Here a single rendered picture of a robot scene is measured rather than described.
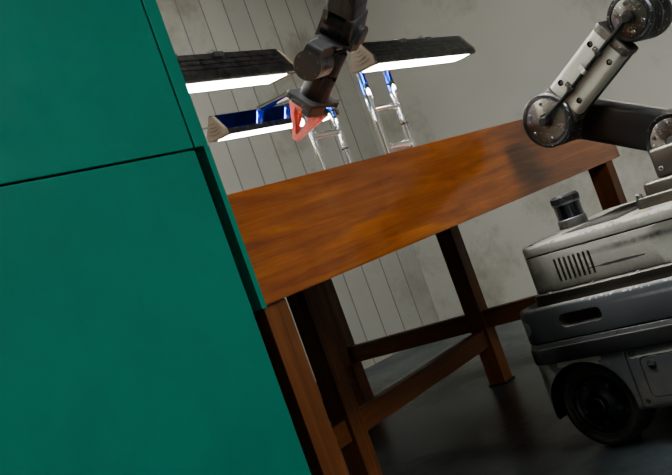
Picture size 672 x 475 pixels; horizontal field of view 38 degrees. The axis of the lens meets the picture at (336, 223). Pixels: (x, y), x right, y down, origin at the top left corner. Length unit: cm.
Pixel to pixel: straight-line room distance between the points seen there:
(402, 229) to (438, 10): 302
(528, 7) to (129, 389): 356
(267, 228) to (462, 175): 70
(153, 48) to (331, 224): 47
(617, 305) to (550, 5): 257
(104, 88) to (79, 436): 48
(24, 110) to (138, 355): 34
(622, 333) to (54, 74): 131
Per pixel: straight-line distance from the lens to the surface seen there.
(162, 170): 143
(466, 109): 484
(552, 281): 225
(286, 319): 160
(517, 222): 480
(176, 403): 134
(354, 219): 181
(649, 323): 213
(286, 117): 321
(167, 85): 150
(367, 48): 268
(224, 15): 483
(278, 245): 162
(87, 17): 145
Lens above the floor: 64
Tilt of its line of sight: 1 degrees up
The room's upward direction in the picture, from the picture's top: 20 degrees counter-clockwise
